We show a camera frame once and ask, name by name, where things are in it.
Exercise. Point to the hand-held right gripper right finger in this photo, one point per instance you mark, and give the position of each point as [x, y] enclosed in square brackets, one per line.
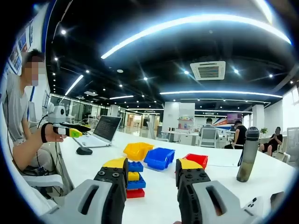
[198, 182]

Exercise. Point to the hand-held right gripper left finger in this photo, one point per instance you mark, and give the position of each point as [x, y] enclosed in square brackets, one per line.
[107, 186]

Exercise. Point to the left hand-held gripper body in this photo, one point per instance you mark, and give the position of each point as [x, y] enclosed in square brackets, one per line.
[58, 114]

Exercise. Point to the red plastic bin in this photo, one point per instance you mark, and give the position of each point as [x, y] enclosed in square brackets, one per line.
[197, 159]

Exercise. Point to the yellow toy block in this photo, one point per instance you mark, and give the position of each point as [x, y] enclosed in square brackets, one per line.
[133, 176]

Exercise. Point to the red toy block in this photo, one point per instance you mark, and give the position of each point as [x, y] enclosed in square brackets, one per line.
[135, 193]

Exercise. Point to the long blue toy block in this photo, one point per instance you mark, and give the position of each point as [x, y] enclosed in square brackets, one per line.
[139, 184]

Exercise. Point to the small blue toy block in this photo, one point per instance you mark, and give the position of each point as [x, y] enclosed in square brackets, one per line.
[136, 166]

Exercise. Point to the yellow plastic bin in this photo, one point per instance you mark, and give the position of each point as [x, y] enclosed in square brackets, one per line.
[135, 151]

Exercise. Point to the blue plastic bin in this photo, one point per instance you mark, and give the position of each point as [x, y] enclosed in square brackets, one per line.
[156, 161]

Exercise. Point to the person's left hand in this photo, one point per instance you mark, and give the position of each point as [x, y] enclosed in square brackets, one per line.
[52, 136]

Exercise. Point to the black computer mouse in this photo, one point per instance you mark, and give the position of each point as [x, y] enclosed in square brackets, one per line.
[84, 151]

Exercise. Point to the silver laptop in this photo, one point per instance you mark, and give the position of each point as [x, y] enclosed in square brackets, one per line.
[106, 127]

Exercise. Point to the person's leg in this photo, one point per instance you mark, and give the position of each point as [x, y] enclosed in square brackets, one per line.
[44, 157]

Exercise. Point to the person's grey shirt torso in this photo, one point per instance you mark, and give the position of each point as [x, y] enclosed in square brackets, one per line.
[14, 109]

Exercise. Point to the grey mesh office chair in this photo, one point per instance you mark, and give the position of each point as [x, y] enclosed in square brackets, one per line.
[209, 137]

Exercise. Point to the grey water bottle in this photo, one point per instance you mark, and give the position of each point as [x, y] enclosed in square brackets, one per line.
[248, 161]

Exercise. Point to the potted plant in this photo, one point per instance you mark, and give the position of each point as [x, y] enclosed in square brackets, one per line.
[264, 131]

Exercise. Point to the thin curved ceiling light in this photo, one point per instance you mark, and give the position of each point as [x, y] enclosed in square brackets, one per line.
[222, 93]

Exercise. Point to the ceiling air conditioner vent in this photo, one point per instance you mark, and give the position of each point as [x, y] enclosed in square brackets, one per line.
[208, 70]

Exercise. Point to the long curved ceiling light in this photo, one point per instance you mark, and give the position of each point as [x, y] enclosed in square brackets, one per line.
[187, 21]

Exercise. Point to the wall poster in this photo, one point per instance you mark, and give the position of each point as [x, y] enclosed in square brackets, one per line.
[19, 51]

